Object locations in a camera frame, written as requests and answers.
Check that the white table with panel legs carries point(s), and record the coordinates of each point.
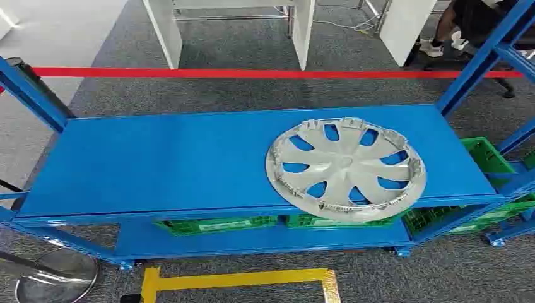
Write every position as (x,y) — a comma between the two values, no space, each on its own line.
(303,33)

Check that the silver plastic wheel hubcap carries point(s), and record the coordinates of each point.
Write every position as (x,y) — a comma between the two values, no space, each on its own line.
(347,164)

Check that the person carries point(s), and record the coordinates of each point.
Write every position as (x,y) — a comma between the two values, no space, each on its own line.
(472,21)

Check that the yellow floor tape outline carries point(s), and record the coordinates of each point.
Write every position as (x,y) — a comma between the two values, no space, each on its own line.
(234,281)

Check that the red barrier tape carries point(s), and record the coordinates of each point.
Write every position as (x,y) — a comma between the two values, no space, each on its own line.
(250,73)

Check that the black office chair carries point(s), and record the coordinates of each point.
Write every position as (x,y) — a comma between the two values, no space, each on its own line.
(506,88)

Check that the blue metal shelf rack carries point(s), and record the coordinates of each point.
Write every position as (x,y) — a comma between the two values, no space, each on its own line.
(167,159)

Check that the black robot foot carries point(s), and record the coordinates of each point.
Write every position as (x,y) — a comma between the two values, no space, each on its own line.
(130,299)

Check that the green plastic crate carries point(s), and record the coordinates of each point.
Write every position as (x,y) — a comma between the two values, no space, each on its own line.
(487,157)
(217,226)
(301,221)

